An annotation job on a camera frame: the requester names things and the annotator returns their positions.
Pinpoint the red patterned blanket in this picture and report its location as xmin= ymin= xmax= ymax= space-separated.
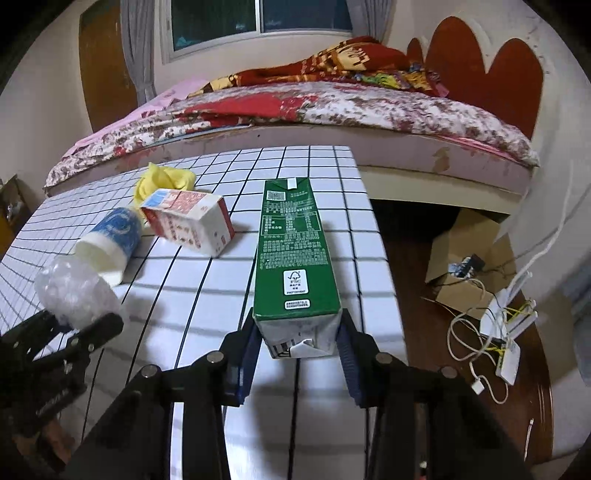
xmin=189 ymin=36 xmax=445 ymax=100

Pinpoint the small black electronic device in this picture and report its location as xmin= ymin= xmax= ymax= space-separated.
xmin=444 ymin=255 xmax=486 ymax=278

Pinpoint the bed with floral cover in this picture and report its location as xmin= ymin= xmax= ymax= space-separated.
xmin=44 ymin=80 xmax=540 ymax=195

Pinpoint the brown wooden cabinet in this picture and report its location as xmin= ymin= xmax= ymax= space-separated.
xmin=0 ymin=174 xmax=36 ymax=259

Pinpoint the yellow cloth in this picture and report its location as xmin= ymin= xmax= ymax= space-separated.
xmin=134 ymin=162 xmax=197 ymax=209

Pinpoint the brown wooden door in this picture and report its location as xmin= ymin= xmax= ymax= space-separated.
xmin=78 ymin=0 xmax=139 ymax=133

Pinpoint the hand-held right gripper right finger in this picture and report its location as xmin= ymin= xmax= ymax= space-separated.
xmin=336 ymin=307 xmax=532 ymax=480

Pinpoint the mauve mattress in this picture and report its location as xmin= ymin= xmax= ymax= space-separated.
xmin=44 ymin=124 xmax=533 ymax=200

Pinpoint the pink blanket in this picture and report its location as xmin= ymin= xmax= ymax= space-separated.
xmin=62 ymin=78 xmax=211 ymax=158

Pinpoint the cardboard box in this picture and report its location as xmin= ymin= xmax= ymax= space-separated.
xmin=424 ymin=211 xmax=523 ymax=320

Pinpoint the green drink carton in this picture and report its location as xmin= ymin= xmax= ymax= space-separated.
xmin=252 ymin=177 xmax=343 ymax=360

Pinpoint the white router with antennas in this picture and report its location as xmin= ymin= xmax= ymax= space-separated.
xmin=479 ymin=271 xmax=539 ymax=343

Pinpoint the white checked tablecloth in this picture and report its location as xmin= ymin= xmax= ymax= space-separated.
xmin=0 ymin=145 xmax=410 ymax=480

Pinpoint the white framed window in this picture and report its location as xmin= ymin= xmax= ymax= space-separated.
xmin=161 ymin=0 xmax=366 ymax=64

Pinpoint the long white cable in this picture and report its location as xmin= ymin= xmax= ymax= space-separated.
xmin=494 ymin=159 xmax=575 ymax=296

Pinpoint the blue paper cup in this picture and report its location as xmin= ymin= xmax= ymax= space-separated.
xmin=75 ymin=207 xmax=142 ymax=285

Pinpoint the coiled white floor cable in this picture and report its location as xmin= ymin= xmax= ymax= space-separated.
xmin=447 ymin=308 xmax=509 ymax=405

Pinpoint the colourful pillow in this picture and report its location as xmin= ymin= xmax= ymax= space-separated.
xmin=369 ymin=61 xmax=450 ymax=98

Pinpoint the clear plastic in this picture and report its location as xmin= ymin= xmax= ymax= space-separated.
xmin=35 ymin=253 xmax=129 ymax=329

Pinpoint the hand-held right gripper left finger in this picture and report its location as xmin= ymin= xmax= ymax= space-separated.
xmin=60 ymin=307 xmax=260 ymax=480

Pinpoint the white bed frame red headboard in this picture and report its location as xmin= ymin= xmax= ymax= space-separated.
xmin=405 ymin=16 xmax=546 ymax=217

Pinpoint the grey curtain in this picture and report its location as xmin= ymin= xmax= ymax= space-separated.
xmin=121 ymin=0 xmax=160 ymax=105
xmin=346 ymin=0 xmax=399 ymax=48

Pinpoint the red white milk carton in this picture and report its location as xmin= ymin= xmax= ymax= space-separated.
xmin=139 ymin=188 xmax=236 ymax=256

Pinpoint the white flat modem box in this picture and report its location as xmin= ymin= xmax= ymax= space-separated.
xmin=495 ymin=340 xmax=521 ymax=387

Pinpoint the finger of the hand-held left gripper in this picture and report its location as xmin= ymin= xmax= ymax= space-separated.
xmin=0 ymin=309 xmax=61 ymax=366
xmin=31 ymin=312 xmax=125 ymax=371

